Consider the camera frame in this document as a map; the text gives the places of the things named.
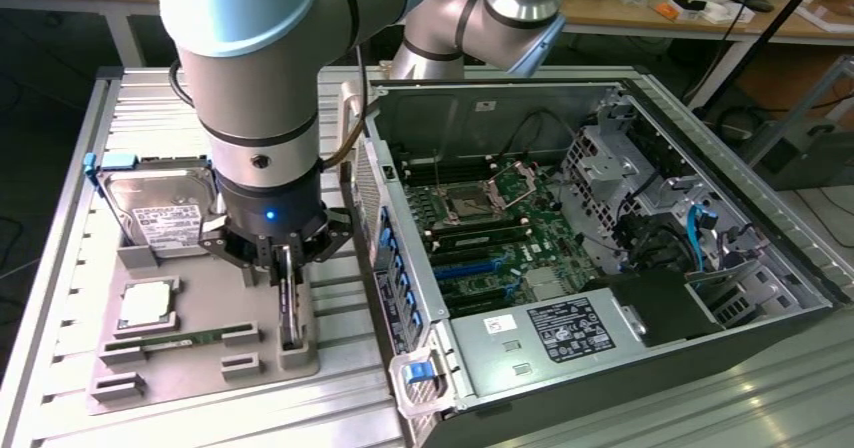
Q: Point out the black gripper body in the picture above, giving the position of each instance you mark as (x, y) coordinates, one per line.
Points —
(269, 213)

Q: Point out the black graphics card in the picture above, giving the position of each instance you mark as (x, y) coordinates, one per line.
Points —
(289, 313)

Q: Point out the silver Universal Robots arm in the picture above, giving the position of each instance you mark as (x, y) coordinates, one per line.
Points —
(260, 93)

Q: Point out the grey parts rack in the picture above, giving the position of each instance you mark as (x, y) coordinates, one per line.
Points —
(207, 298)

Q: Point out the hard disk blue carrier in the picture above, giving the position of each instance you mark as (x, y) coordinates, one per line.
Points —
(160, 193)

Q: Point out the silver CPU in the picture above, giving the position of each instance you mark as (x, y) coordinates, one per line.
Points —
(147, 305)

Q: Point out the green loose RAM stick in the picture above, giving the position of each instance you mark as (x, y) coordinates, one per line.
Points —
(193, 339)

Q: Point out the blue expansion slot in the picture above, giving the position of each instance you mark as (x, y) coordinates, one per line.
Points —
(467, 269)

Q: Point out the thin metal locking lever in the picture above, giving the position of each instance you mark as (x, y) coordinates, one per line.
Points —
(436, 168)

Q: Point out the CPU socket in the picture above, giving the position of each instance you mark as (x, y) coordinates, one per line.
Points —
(467, 203)

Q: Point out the installed RAM stick white label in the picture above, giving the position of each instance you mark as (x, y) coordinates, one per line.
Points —
(476, 240)

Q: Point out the black expansion slot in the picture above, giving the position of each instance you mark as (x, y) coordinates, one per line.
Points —
(476, 300)

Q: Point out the open metal socket cover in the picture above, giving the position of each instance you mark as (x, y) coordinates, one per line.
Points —
(496, 190)

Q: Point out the blue case latch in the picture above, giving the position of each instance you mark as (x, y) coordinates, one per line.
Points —
(416, 373)

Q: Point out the green motherboard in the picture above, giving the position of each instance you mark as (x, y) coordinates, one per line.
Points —
(547, 228)

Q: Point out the silver power supply unit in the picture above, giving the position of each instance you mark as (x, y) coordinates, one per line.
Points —
(507, 358)

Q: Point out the silver perforated drive cage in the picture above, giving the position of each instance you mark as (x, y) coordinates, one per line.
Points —
(600, 178)

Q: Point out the black air shroud box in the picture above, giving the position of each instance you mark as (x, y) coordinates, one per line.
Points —
(660, 308)

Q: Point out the open black PC case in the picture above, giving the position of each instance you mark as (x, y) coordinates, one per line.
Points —
(600, 403)

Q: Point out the grey vented disk bay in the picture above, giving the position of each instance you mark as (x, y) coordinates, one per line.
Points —
(734, 303)

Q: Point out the dark grey cabinet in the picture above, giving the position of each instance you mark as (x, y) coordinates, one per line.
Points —
(814, 163)

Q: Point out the black tripod pole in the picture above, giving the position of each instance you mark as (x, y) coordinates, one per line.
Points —
(779, 35)

